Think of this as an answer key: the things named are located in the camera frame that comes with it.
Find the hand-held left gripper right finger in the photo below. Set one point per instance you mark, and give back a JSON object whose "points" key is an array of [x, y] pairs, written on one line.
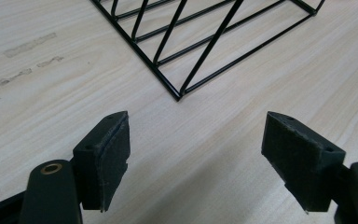
{"points": [[301, 161]]}

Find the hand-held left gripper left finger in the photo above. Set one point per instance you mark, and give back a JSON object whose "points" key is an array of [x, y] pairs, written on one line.
{"points": [[102, 161]]}

